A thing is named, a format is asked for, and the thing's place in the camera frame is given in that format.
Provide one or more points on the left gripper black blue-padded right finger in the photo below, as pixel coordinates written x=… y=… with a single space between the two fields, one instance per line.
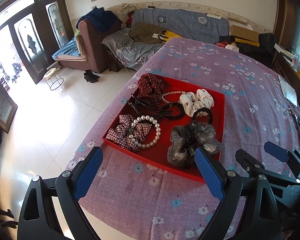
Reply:
x=227 y=187

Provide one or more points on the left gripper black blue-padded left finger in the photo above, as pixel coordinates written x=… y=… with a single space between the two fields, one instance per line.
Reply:
x=38 y=219

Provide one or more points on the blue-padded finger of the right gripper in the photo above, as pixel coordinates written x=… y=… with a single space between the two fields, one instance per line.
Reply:
x=276 y=151

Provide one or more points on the grey sheer scrunchie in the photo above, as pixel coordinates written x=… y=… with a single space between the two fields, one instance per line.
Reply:
x=185 y=139

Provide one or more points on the cream cherry-print scrunchie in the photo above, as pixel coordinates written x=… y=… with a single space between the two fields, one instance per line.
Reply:
x=192 y=102

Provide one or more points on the red white plaid scrunchie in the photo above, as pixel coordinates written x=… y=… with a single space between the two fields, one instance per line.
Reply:
x=130 y=133

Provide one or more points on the dark red polka-dot scrunchie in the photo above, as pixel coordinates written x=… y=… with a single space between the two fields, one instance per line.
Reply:
x=150 y=89

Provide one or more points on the black hair claw clip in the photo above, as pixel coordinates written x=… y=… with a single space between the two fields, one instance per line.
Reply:
x=143 y=108

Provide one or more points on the red jewelry tray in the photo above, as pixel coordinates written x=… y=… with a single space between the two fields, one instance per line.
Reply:
x=157 y=155

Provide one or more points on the white paper sheet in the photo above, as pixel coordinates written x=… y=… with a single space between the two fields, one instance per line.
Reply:
x=288 y=92

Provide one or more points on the purple floral bedspread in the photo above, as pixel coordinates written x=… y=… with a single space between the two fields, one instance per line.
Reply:
x=146 y=202

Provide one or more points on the dark wooden cabinet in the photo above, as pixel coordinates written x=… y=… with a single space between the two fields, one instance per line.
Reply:
x=286 y=61

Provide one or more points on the cardboard box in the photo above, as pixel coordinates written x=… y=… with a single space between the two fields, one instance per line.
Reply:
x=243 y=33

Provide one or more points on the blue plaid blanket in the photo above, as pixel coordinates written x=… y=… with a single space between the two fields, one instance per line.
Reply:
x=192 y=25

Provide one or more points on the pair of black boots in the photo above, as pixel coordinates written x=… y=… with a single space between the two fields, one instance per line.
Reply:
x=89 y=76

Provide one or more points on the yellow bag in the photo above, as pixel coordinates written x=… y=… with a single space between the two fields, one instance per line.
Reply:
x=167 y=35

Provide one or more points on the grey striped pillow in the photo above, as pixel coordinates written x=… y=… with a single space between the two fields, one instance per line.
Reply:
x=125 y=50

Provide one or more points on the brown sofa armchair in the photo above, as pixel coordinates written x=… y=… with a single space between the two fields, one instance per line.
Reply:
x=94 y=57

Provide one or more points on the olive brown garment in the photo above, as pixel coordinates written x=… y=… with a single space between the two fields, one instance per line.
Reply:
x=143 y=32

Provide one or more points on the dark wooden glass door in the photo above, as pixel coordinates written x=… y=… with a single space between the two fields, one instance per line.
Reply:
x=31 y=31

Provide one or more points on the dark blue clothing pile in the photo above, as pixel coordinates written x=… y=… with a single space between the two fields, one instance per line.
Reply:
x=100 y=18

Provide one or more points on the small round wire stool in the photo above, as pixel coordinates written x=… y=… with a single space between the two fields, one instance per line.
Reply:
x=53 y=79

